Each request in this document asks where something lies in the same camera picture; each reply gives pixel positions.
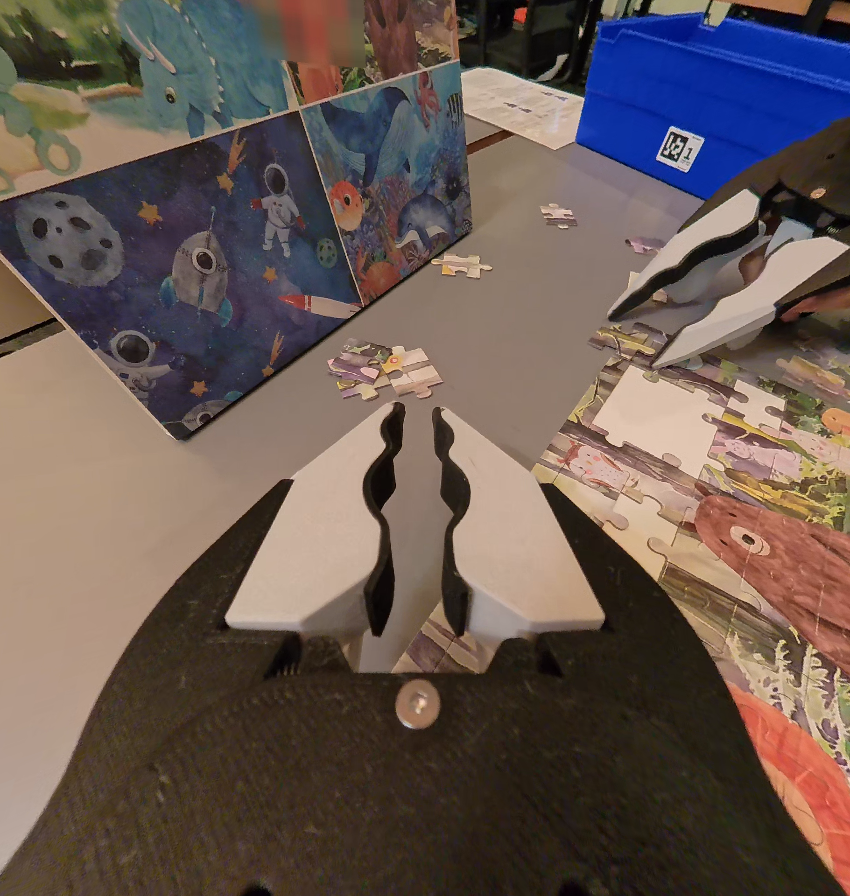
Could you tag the purple green joined puzzle pieces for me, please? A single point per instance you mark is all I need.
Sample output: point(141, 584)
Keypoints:
point(355, 367)

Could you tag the blue plastic bin white label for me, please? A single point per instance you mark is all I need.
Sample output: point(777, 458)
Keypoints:
point(642, 105)

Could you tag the illustrated jigsaw puzzle box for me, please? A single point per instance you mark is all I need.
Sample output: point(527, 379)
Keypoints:
point(187, 245)

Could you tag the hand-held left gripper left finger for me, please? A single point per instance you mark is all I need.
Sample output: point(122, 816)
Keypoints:
point(313, 553)

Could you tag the purple puzzle piece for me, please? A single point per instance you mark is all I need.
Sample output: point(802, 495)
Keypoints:
point(642, 245)

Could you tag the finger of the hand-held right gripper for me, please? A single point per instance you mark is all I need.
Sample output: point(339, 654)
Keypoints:
point(754, 301)
point(705, 241)

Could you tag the partly assembled forest jigsaw puzzle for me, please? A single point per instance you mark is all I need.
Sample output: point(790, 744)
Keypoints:
point(747, 595)

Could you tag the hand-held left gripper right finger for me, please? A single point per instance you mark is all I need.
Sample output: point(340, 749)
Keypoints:
point(530, 553)

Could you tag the yellow pink puzzle piece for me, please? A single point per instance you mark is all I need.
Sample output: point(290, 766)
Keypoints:
point(813, 381)

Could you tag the olive branch puzzle piece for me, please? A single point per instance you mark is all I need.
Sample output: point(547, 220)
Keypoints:
point(621, 341)

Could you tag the yellow white puzzle piece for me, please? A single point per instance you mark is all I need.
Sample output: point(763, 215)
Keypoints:
point(460, 266)

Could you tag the printed paper sheet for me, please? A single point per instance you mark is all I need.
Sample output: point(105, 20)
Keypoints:
point(523, 105)

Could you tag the lilac puzzle piece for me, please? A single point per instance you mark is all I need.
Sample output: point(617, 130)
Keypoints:
point(827, 358)

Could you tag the grey white puzzle piece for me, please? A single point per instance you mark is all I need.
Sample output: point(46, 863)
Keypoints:
point(558, 215)

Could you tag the person's right hand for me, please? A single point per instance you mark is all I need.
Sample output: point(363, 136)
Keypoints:
point(831, 302)

